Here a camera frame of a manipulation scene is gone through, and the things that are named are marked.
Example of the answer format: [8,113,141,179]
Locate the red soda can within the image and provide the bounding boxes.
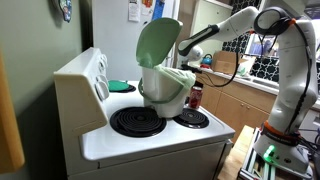
[187,83,204,110]

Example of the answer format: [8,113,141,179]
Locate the white bin with green lid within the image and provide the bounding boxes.
[135,17,197,120]

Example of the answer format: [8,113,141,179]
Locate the large black coil burner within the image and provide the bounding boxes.
[109,106,168,139]

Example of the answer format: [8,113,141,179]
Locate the green round pad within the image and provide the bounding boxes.
[107,79,131,93]

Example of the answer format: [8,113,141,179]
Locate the blue kettle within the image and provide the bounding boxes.
[200,53,214,70]

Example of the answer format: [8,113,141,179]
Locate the white electric stove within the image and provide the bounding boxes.
[53,46,236,180]

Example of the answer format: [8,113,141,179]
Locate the white refrigerator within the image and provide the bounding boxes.
[91,0,181,83]

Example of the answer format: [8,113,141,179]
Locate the cardboard box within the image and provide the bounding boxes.
[211,50,250,75]

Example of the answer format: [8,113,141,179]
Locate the white tall cabinet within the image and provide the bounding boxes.
[184,0,234,66]

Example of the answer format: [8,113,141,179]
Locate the blue paper on refrigerator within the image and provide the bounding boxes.
[151,0,166,21]

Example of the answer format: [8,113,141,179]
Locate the wooden kitchen base cabinets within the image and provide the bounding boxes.
[194,68,320,145]

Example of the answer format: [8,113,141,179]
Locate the white paper on refrigerator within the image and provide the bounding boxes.
[127,0,141,23]

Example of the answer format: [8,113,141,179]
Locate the orange and white paper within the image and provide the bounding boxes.
[140,0,155,17]

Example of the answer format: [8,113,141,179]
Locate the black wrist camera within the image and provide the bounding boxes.
[181,63,204,74]

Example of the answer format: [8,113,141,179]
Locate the colourful decorative wall plate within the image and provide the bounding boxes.
[51,0,73,24]

